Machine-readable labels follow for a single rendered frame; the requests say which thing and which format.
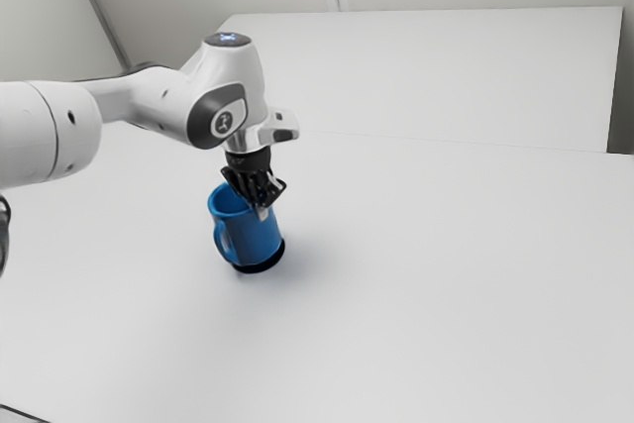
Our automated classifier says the blue mug with black base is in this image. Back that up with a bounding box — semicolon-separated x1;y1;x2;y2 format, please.
206;182;287;275

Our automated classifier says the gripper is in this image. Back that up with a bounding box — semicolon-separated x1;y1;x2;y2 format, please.
219;146;289;224

